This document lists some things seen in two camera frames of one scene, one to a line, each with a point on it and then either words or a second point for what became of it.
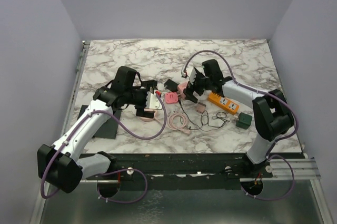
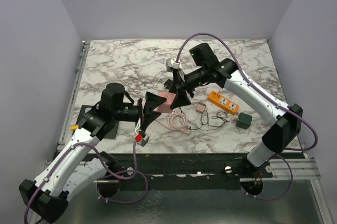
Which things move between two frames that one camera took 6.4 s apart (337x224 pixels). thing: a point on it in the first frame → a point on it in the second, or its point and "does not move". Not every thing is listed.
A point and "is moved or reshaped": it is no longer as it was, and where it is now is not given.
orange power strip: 230,106 does not move
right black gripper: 189,90 → 180,98
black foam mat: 109,129 does not move
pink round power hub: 156,115 is moved or reshaped
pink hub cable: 177,121 does not move
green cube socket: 244,121 does not move
